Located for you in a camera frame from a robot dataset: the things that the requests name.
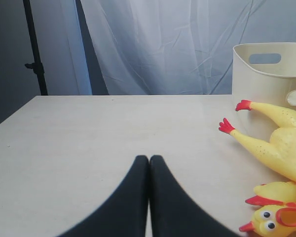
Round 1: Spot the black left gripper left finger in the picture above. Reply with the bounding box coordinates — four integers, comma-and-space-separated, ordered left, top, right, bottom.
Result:
60, 155, 148, 237

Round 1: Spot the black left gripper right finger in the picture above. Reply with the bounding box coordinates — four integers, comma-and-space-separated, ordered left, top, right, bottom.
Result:
149, 155, 237, 237

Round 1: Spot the yellow rubber chicken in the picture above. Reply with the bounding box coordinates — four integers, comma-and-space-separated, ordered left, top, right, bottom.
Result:
239, 202, 296, 237
219, 100, 296, 182

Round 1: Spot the yellow rubber chicken top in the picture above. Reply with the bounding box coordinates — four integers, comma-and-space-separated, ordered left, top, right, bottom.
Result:
219, 100, 296, 182

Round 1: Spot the cream bin marked X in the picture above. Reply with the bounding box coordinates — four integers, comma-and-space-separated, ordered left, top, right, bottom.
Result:
232, 42, 296, 124

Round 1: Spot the black light stand pole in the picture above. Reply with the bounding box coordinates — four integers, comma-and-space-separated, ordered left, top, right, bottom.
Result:
23, 0, 48, 96

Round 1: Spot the white backdrop curtain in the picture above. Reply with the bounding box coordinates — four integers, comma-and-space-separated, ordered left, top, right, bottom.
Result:
31, 0, 296, 95

